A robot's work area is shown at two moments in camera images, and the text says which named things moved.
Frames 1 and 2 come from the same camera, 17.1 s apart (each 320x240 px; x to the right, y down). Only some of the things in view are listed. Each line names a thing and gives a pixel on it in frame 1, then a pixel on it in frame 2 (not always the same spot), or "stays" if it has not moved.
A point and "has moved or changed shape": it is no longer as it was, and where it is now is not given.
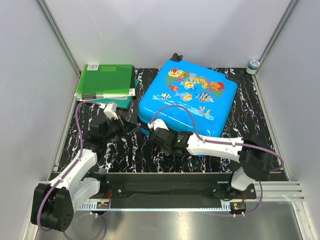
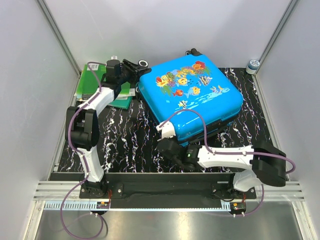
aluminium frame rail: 60,38 stays
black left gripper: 125,127 → 135,71
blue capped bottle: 252,66 stays
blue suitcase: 189,97 has moved or changed shape
